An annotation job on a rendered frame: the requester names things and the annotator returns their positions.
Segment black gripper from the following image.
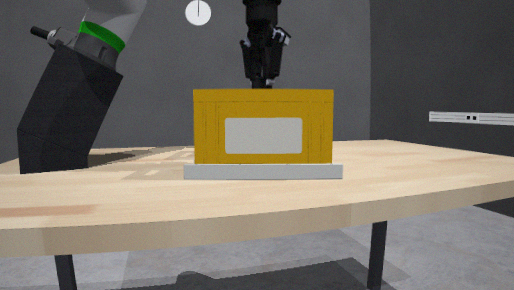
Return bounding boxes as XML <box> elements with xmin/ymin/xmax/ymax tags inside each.
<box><xmin>240</xmin><ymin>0</ymin><xmax>286</xmax><ymax>88</ymax></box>

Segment yellow crate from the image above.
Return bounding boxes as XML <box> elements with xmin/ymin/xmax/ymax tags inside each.
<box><xmin>194</xmin><ymin>89</ymin><xmax>333</xmax><ymax>164</ymax></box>

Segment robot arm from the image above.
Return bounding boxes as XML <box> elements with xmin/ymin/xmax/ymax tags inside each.
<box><xmin>30</xmin><ymin>0</ymin><xmax>147</xmax><ymax>71</ymax></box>

